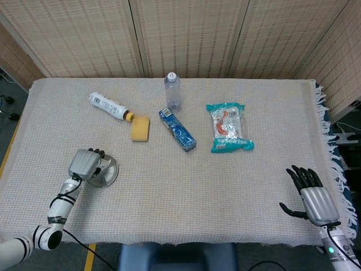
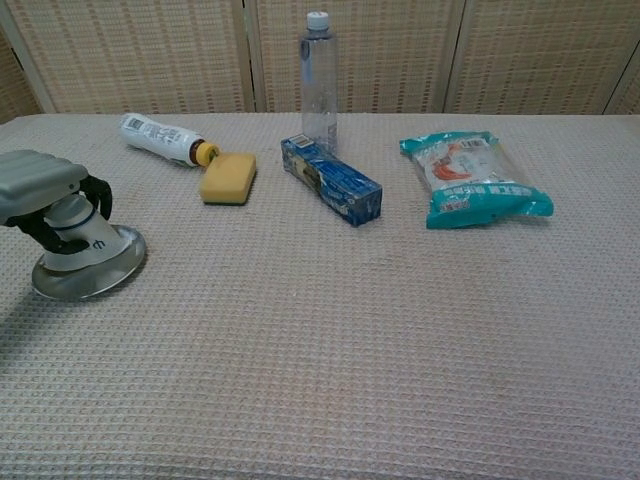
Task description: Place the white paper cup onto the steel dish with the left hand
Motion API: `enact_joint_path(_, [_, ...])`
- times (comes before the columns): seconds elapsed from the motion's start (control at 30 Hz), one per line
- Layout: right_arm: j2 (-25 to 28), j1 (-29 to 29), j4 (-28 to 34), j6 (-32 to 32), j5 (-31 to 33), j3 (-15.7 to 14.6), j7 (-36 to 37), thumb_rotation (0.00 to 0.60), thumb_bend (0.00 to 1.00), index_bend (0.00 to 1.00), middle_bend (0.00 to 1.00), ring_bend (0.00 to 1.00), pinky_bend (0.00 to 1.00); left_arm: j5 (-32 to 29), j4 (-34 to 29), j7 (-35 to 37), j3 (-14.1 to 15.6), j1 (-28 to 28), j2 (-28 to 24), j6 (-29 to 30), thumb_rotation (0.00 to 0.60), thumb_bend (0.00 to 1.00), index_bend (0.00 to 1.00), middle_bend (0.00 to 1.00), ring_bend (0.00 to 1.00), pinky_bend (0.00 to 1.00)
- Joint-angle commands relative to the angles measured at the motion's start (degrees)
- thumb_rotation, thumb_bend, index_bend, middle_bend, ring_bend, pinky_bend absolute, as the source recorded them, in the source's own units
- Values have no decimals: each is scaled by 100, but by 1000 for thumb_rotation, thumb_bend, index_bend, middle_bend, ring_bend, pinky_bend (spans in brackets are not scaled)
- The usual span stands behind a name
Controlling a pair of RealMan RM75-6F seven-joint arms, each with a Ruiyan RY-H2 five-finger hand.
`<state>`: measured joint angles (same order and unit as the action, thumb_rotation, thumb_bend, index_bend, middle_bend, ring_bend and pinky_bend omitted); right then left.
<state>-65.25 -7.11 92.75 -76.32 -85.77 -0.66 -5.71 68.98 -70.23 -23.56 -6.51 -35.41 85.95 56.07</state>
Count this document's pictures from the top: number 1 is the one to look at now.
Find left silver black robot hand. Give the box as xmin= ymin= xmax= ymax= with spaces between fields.
xmin=68 ymin=148 xmax=106 ymax=181

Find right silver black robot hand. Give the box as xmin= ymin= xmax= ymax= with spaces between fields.
xmin=279 ymin=165 xmax=341 ymax=227

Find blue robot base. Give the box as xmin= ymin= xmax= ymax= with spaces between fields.
xmin=117 ymin=242 xmax=239 ymax=271

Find silver metal plate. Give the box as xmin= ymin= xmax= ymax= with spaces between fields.
xmin=85 ymin=156 xmax=120 ymax=189

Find white bottle yellow cap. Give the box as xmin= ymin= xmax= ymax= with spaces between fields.
xmin=89 ymin=91 xmax=135 ymax=124

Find yellow sponge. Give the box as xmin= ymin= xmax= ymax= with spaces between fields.
xmin=129 ymin=116 xmax=151 ymax=142

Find white plastic device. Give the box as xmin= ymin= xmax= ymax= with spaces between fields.
xmin=335 ymin=121 xmax=361 ymax=145

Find black caster wheels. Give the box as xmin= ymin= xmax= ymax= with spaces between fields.
xmin=0 ymin=94 xmax=21 ymax=121

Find long blue cardboard box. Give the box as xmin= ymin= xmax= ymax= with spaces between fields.
xmin=158 ymin=107 xmax=197 ymax=154

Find beige waffle tablecloth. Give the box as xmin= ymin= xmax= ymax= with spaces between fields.
xmin=0 ymin=77 xmax=358 ymax=248

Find clear plastic water bottle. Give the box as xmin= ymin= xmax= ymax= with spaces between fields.
xmin=164 ymin=72 xmax=182 ymax=114

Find teal snack packet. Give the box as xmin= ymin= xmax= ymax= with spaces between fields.
xmin=205 ymin=102 xmax=256 ymax=154

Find woven bamboo folding screen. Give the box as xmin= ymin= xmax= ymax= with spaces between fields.
xmin=0 ymin=0 xmax=361 ymax=125

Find black cable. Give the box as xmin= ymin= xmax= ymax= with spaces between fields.
xmin=62 ymin=228 xmax=117 ymax=271
xmin=248 ymin=260 xmax=280 ymax=271

